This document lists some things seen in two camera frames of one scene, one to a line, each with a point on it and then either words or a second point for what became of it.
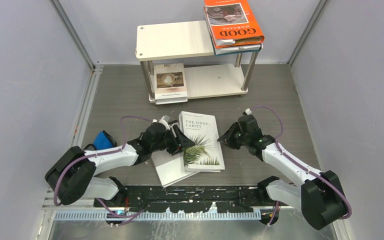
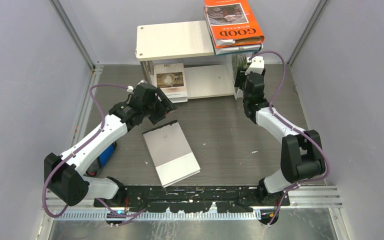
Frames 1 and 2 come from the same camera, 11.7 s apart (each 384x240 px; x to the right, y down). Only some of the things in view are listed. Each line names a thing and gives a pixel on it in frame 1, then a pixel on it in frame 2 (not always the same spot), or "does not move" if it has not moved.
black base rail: x=189 y=198 does not move
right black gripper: x=227 y=138 → x=241 y=77
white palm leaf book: x=206 y=155 → x=227 y=75
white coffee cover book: x=170 y=85 does not move
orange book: x=231 y=23 does not move
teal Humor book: x=240 y=49 does not move
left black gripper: x=184 y=141 → x=165 y=106
